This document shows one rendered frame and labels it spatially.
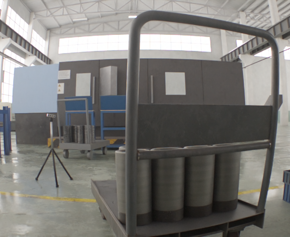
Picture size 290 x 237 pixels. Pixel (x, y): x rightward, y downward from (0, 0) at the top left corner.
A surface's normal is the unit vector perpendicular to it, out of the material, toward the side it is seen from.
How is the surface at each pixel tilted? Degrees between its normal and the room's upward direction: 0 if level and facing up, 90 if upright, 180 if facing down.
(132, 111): 98
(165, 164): 90
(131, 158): 98
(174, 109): 98
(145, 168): 90
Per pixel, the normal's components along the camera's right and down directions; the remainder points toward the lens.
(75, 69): 0.07, -0.07
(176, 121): 0.29, 0.14
